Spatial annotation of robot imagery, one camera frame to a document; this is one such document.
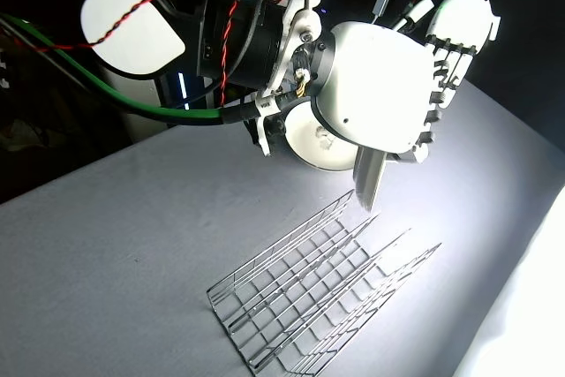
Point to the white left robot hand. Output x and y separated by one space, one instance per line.
463 19

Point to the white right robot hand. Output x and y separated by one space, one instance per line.
379 85

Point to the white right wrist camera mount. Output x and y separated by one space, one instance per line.
264 143

